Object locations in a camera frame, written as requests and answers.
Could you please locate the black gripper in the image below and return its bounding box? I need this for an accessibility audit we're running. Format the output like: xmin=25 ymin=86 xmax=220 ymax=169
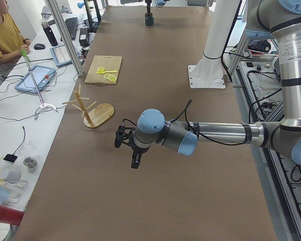
xmin=114 ymin=126 xmax=142 ymax=169

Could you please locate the dark blue mug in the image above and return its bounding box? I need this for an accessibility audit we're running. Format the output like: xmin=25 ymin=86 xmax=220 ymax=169
xmin=145 ymin=13 xmax=154 ymax=26

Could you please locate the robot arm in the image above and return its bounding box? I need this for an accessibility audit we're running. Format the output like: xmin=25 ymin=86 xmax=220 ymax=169
xmin=114 ymin=1 xmax=301 ymax=169
xmin=120 ymin=0 xmax=169 ymax=17

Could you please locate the wooden cup storage rack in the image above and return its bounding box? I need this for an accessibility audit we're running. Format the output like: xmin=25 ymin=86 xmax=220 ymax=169
xmin=62 ymin=84 xmax=115 ymax=129

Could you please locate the small steel cup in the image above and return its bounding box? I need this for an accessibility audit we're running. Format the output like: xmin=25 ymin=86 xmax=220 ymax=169
xmin=23 ymin=157 xmax=37 ymax=173

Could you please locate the grey cup lying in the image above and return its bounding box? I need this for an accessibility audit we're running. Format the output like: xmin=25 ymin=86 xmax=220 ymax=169
xmin=0 ymin=169 xmax=22 ymax=184

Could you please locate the brown table mat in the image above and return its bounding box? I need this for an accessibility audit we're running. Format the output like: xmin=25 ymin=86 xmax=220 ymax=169
xmin=15 ymin=7 xmax=277 ymax=240

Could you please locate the yellow plastic knife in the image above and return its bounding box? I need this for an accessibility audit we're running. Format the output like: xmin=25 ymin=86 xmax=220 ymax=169
xmin=95 ymin=70 xmax=118 ymax=74

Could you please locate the wooden cutting board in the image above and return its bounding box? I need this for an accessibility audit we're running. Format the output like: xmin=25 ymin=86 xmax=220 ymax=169
xmin=84 ymin=55 xmax=123 ymax=85

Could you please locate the metal reacher stick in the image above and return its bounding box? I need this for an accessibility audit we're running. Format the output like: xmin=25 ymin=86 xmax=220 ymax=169
xmin=20 ymin=50 xmax=58 ymax=120

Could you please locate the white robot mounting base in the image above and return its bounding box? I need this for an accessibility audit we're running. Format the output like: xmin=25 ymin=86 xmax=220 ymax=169
xmin=188 ymin=0 xmax=242 ymax=89

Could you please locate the blue tablet near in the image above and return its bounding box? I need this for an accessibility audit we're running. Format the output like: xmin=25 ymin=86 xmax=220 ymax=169
xmin=15 ymin=65 xmax=56 ymax=94

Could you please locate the blue tablet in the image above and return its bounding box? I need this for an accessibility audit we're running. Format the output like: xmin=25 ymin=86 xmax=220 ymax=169
xmin=50 ymin=45 xmax=72 ymax=67
xmin=15 ymin=65 xmax=56 ymax=94

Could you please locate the blue tablet far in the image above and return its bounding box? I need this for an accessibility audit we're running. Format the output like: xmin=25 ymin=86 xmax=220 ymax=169
xmin=50 ymin=45 xmax=72 ymax=67

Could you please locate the black square device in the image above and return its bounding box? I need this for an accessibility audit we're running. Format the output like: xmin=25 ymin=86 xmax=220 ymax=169
xmin=3 ymin=154 xmax=18 ymax=164

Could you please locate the black power adapter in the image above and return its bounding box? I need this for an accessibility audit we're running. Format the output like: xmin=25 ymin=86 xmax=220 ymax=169
xmin=79 ymin=28 xmax=90 ymax=47

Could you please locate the black computer mouse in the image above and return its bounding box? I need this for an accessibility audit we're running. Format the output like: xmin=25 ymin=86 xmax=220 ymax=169
xmin=34 ymin=43 xmax=46 ymax=50

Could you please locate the black keyboard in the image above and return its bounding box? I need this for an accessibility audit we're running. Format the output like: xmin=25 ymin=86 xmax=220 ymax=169
xmin=64 ymin=17 xmax=78 ymax=40

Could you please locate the black water bottle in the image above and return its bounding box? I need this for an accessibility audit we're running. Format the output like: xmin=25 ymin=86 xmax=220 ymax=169
xmin=41 ymin=22 xmax=58 ymax=47

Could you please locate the person in yellow shirt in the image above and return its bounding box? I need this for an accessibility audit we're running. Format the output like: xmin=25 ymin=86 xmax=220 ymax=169
xmin=0 ymin=1 xmax=31 ymax=66

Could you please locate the aluminium frame post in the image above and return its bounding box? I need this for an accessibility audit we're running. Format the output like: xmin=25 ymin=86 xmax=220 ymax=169
xmin=46 ymin=0 xmax=83 ymax=77

